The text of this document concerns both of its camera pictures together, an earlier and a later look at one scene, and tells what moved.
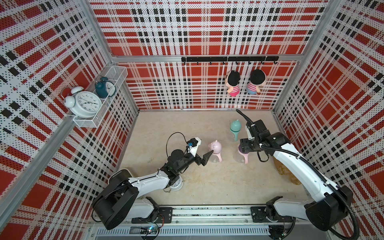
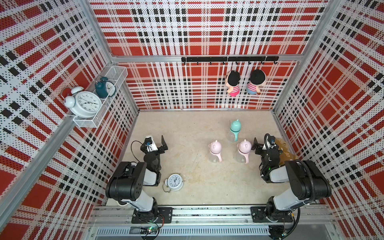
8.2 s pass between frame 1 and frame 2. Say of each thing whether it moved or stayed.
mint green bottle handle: stayed
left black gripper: moved
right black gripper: moved
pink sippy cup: stayed
